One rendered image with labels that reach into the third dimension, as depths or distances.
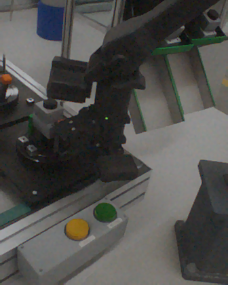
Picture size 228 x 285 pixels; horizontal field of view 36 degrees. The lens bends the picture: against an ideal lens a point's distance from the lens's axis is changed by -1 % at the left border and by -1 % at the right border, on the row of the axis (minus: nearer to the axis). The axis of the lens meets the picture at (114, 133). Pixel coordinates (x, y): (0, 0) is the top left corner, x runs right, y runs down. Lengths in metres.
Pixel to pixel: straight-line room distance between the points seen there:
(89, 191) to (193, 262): 0.26
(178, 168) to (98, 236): 0.42
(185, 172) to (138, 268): 0.35
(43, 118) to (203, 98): 0.51
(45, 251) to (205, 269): 0.33
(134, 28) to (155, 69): 0.48
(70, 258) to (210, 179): 0.30
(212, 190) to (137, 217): 0.24
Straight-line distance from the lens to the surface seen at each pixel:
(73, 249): 0.65
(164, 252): 0.82
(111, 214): 0.70
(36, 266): 0.63
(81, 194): 0.74
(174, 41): 0.83
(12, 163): 0.79
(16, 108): 0.96
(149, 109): 0.92
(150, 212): 0.88
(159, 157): 1.05
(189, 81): 1.07
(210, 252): 0.74
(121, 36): 0.50
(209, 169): 0.73
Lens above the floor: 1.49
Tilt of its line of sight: 35 degrees down
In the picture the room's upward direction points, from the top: 11 degrees clockwise
